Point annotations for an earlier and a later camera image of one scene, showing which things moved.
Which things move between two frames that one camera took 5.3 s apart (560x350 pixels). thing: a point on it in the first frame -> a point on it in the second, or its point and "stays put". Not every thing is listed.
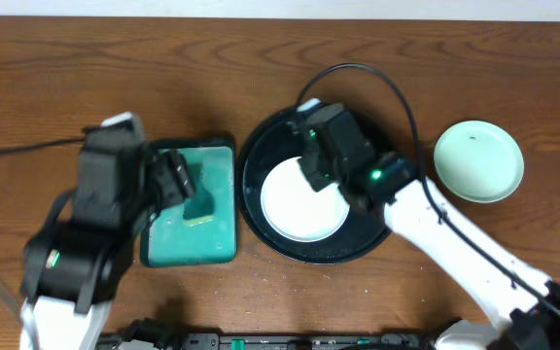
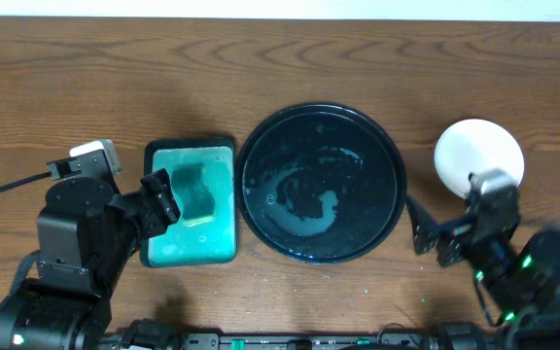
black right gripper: x=312 y=167 -> x=445 y=241
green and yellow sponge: x=199 y=205 stays put
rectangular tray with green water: x=200 y=230 stays put
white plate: x=296 y=209 -> x=474 y=146
